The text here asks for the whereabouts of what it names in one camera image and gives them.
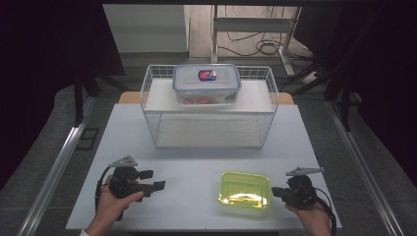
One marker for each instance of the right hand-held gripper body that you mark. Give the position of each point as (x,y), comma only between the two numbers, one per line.
(303,193)

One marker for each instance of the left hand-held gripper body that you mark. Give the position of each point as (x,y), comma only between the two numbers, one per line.
(126,185)

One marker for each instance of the yellow-green plastic tray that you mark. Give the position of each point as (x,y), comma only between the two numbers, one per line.
(242,187)

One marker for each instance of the clear container with blue lid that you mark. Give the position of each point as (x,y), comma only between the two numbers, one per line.
(190,80)

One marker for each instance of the person's right hand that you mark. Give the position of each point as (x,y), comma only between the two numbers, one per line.
(314,216)

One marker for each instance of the person's left hand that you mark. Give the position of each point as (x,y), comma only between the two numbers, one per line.
(108,206)

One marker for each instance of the wooden table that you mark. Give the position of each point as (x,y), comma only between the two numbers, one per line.
(129,97)

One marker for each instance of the black stand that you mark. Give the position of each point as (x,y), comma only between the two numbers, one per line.
(344,105)
(78,98)

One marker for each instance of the white cabinet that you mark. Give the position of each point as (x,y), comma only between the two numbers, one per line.
(147,29)

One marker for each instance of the dark curtain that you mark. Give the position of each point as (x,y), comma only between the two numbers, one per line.
(39,49)
(383,65)

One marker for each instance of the black floor frame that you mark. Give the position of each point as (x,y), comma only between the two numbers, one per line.
(88,139)

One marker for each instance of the aluminium rail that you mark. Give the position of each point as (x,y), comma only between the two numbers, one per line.
(360,164)
(55,170)

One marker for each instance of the white metal desk frame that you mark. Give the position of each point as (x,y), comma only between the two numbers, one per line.
(252,24)

